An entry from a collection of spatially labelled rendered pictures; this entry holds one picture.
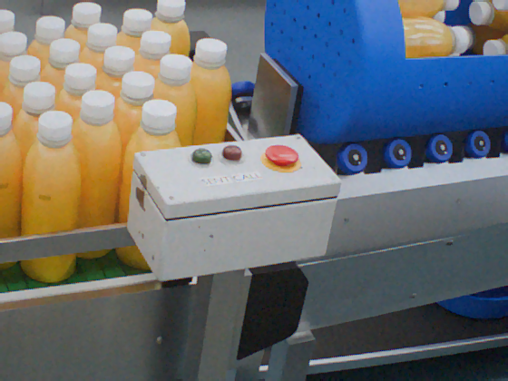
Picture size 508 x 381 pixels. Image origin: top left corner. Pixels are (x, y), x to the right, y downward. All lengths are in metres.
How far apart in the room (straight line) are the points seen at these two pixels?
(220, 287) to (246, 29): 3.03
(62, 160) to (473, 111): 0.62
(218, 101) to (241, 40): 2.70
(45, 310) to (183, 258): 0.21
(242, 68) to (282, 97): 2.41
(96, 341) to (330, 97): 0.45
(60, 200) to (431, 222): 0.62
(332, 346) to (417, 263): 0.80
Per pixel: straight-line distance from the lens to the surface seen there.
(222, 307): 1.26
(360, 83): 1.40
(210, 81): 1.41
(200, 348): 1.29
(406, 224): 1.59
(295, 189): 1.16
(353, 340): 2.49
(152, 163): 1.16
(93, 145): 1.26
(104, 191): 1.29
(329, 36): 1.46
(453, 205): 1.64
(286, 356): 1.71
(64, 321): 1.30
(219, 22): 4.25
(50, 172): 1.21
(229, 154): 1.17
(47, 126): 1.20
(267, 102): 1.53
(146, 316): 1.34
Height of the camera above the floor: 1.70
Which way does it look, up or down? 32 degrees down
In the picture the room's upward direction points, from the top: 10 degrees clockwise
